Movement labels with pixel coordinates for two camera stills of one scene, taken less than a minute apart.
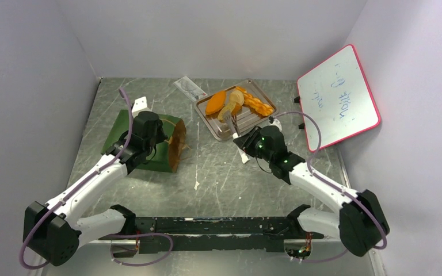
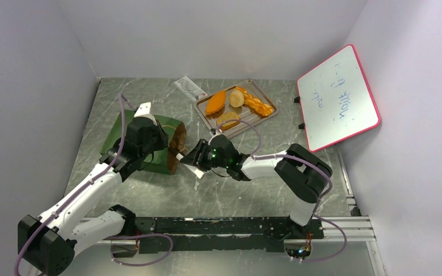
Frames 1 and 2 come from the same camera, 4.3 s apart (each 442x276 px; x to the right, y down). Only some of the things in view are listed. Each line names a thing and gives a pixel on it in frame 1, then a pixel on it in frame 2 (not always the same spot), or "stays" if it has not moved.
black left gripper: [161, 136] stays
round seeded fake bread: [235, 108] to [225, 117]
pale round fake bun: [237, 96] stays
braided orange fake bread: [255, 103] stays
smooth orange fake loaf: [215, 104] stays
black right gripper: [246, 142] to [196, 157]
